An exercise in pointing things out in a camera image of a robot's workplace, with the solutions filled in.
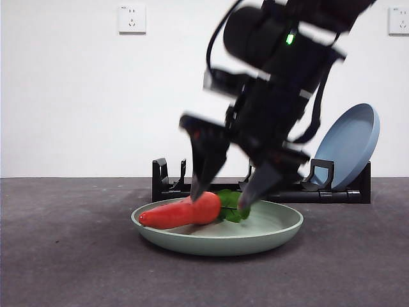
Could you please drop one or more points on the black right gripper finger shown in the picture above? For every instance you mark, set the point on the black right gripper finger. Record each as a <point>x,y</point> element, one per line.
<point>265,182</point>
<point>207,150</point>

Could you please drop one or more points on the green plate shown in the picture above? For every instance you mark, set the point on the green plate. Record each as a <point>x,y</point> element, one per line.
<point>239,230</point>

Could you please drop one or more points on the orange carrot with green leaves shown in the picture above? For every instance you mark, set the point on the orange carrot with green leaves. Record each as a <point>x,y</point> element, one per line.
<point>182,215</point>

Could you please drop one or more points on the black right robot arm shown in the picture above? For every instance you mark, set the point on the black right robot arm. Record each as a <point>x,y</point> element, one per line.
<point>281,80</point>

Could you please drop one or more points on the black plate rack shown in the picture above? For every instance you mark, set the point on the black plate rack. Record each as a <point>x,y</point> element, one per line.
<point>172,192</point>

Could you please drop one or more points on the blue plate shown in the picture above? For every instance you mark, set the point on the blue plate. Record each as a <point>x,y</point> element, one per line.
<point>351,144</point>

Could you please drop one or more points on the white wall socket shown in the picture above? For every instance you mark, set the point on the white wall socket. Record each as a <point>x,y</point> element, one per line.
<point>399,20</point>
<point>132,19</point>

